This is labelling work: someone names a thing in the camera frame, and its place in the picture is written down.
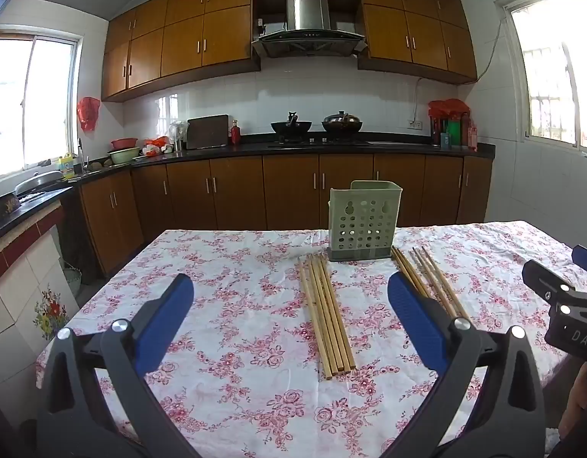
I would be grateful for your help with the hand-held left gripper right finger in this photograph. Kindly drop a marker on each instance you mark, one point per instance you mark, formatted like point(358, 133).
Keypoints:
point(415, 317)

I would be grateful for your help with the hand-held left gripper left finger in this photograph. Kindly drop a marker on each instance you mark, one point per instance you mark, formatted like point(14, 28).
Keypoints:
point(165, 317)

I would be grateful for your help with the green perforated utensil holder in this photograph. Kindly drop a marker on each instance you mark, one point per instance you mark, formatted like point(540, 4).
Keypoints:
point(365, 224)

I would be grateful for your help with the clear jar with utensils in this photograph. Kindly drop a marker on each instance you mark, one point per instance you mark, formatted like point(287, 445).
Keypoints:
point(178, 136)

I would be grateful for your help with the person's right hand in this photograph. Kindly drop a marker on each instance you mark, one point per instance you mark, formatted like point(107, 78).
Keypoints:
point(579, 405)

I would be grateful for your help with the red floral tablecloth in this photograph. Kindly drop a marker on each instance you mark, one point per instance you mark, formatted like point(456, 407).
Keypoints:
point(245, 305)

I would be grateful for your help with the pale round basket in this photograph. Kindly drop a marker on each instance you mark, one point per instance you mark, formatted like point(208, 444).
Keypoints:
point(72, 280)

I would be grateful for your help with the green basin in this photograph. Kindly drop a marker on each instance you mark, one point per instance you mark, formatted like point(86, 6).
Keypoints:
point(124, 156)

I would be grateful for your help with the red and white plastic bag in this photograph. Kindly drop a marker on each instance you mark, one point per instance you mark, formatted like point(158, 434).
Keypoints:
point(156, 147)

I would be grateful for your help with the black kitchen countertop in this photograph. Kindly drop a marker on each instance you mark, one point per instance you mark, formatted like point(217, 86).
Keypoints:
point(398, 145)

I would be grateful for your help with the wooden base cabinets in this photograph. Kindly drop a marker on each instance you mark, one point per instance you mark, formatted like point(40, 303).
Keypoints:
point(283, 191)

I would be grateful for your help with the red basin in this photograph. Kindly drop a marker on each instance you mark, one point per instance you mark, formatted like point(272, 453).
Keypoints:
point(125, 143)

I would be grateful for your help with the condiment bottles under red bag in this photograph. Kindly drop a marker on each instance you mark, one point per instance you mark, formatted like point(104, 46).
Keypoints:
point(453, 124)

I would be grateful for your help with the yellow dish soap bottle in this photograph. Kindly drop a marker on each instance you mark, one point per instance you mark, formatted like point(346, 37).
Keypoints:
point(66, 166)

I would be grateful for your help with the metal faucet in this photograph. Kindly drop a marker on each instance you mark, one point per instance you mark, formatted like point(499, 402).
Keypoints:
point(82, 152)

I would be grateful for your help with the grey pan lid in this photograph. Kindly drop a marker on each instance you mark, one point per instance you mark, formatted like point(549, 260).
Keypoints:
point(38, 181)

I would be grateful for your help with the dark wooden cutting board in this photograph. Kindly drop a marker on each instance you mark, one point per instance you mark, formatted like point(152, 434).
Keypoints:
point(207, 131)

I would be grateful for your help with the red bottle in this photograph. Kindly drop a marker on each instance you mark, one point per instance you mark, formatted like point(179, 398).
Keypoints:
point(235, 134)

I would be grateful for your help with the barred window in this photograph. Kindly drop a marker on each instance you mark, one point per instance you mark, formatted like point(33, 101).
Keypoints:
point(551, 67)

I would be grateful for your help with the black decorated pot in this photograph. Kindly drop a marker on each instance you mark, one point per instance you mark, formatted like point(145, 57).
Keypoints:
point(2, 207)

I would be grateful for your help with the black gas stove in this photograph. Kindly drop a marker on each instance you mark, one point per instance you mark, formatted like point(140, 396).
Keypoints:
point(317, 142)

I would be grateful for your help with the dark pot with lid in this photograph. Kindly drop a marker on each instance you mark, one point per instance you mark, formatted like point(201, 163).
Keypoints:
point(342, 123)

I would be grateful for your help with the red hanging plastic bag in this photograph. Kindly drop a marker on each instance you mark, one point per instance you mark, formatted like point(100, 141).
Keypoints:
point(89, 113)

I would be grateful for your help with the black wok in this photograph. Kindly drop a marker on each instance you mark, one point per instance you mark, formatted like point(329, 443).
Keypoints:
point(291, 126)

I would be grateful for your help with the steel range hood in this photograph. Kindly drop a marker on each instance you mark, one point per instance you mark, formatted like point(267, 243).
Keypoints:
point(307, 33)

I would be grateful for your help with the white wall socket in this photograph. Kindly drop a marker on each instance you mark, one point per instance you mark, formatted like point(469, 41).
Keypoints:
point(415, 124)

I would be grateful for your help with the sliding window with metal frame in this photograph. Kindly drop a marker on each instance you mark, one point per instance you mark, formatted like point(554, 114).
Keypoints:
point(30, 105)

